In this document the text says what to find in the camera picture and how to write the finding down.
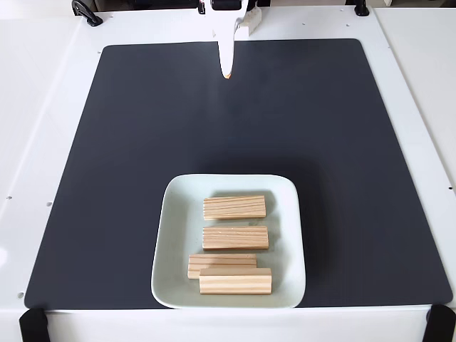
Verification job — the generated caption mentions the pale square plate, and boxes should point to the pale square plate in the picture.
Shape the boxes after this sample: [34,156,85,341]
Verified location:
[150,173,307,310]

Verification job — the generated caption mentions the wooden block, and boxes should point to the wooden block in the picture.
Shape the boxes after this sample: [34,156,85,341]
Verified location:
[202,225,270,251]
[203,195,267,221]
[198,267,274,296]
[187,253,258,281]

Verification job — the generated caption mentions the dark grey table mat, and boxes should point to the dark grey table mat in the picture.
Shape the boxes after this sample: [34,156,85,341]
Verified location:
[24,38,454,310]

